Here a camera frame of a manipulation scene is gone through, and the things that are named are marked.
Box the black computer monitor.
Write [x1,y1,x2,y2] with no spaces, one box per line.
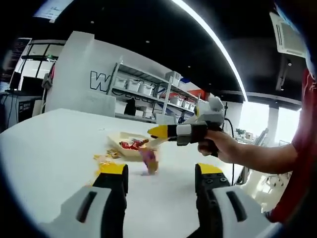
[22,76,43,96]
[9,71,22,91]

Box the small brown food packet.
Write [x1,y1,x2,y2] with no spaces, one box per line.
[106,149,122,159]

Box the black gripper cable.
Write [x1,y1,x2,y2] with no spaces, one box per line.
[222,101,236,186]

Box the white box with blue lid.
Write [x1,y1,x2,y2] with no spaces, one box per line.
[179,76,196,86]

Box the white office chair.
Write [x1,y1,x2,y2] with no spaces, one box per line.
[84,90,117,117]
[155,113,178,124]

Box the grey hanging bag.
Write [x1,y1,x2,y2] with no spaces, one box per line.
[42,73,54,89]

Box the brown purple-print food packet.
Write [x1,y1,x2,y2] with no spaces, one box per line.
[138,146,159,176]

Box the long ceiling light strip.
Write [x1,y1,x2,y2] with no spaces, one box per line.
[172,0,250,102]

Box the ceiling air conditioner unit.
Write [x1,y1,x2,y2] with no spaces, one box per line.
[269,11,309,58]

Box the cream hexagonal paper container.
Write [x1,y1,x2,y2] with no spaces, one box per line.
[106,131,159,159]

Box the black cabinet with label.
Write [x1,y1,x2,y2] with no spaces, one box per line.
[16,98,43,122]

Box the black bag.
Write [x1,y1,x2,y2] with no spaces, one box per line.
[124,100,137,116]

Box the large yellow food packet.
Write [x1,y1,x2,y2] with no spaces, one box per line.
[84,167,104,187]

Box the small yellow food packet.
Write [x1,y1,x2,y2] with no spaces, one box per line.
[98,161,117,169]

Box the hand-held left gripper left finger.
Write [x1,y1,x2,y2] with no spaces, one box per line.
[41,163,129,238]

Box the large hanging projection screen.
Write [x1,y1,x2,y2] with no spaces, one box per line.
[33,0,75,23]

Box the white lidded storage bin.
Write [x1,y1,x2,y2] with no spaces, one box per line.
[126,79,141,92]
[115,77,128,89]
[140,83,154,96]

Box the person's right hand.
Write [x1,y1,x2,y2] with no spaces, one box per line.
[197,130,240,164]

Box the grey metal shelf rack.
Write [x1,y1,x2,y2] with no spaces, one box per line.
[108,56,174,119]
[163,71,211,119]

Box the bright red food packet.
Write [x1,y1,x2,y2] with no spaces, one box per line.
[132,139,149,150]

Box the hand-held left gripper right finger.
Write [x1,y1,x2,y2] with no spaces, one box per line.
[195,163,280,238]

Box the grey plastic crate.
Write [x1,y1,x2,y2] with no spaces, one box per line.
[165,71,183,85]

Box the person's red shirt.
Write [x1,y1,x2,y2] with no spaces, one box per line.
[264,68,317,223]

